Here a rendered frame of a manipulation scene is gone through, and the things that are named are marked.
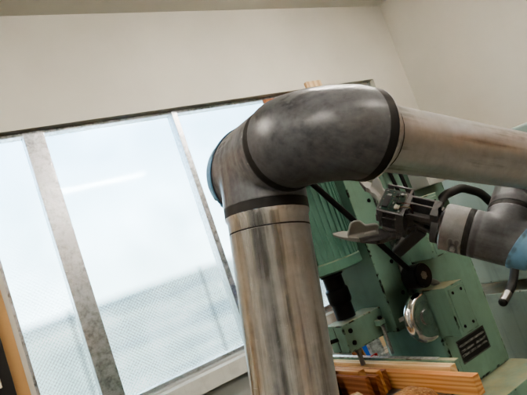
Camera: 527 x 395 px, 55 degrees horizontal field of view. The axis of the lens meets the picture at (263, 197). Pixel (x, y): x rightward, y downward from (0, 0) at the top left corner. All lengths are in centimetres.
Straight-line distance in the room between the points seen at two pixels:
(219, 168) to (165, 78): 211
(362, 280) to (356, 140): 83
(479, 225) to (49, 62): 213
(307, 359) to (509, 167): 38
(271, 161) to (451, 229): 48
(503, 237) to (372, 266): 44
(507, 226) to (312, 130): 51
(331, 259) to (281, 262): 61
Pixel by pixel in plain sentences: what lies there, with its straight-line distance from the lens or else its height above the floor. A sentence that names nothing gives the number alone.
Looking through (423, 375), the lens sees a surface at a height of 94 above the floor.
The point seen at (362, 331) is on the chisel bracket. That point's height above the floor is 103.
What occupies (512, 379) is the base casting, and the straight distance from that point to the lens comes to 146.
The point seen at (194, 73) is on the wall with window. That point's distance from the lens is 285.
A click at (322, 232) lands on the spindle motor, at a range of 123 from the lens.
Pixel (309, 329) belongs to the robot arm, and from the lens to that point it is 63.
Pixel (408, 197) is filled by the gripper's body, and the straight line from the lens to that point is 101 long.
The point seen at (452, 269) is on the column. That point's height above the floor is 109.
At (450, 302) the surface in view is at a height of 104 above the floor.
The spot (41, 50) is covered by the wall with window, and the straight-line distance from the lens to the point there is 266.
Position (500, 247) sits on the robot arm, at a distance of 97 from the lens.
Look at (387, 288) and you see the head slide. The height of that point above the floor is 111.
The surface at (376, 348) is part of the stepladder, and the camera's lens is 217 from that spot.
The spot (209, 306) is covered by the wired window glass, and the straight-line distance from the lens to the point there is 260.
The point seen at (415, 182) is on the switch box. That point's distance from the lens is 140.
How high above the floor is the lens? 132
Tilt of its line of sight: 5 degrees up
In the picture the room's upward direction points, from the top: 19 degrees counter-clockwise
